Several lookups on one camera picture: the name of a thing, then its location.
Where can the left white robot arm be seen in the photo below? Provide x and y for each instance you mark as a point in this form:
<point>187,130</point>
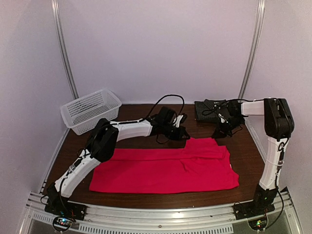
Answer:
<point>101,145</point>

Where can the red garment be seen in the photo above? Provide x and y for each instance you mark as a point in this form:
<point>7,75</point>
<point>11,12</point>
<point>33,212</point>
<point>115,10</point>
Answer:
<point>201,166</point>

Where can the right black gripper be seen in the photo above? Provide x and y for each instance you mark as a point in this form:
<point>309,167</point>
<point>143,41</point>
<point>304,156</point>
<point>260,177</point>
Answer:
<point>220,131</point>

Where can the right aluminium corner post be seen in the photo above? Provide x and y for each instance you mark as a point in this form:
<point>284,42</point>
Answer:
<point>258,26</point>

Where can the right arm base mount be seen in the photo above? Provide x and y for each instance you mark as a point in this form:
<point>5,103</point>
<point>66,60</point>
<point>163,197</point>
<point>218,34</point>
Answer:
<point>258,209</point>

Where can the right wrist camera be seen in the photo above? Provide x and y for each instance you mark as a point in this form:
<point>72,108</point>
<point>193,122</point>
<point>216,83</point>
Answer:
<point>226,112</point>

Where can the aluminium corner post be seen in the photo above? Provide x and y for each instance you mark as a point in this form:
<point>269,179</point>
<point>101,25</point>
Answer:
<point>258,26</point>
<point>63,49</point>

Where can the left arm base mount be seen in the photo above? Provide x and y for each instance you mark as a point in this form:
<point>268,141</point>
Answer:
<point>67,213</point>

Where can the black pinstriped shirt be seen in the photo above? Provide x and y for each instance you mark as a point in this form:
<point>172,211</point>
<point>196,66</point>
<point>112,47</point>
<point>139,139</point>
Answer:
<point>207,110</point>

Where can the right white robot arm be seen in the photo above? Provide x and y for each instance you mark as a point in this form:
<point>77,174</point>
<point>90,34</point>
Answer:
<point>278,125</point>

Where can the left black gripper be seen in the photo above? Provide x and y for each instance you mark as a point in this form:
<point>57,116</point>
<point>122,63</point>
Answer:
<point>180,136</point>

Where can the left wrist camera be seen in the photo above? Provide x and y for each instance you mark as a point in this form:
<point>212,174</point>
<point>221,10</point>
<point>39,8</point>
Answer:
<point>168,116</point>

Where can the left aluminium corner post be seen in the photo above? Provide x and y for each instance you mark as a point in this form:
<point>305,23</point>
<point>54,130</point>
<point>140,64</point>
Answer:
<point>63,49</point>

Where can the white plastic laundry basket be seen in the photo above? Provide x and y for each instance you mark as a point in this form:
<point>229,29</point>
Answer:
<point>82,114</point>

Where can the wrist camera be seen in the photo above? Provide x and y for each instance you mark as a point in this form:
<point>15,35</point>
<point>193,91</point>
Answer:
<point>226,112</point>
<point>168,116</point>

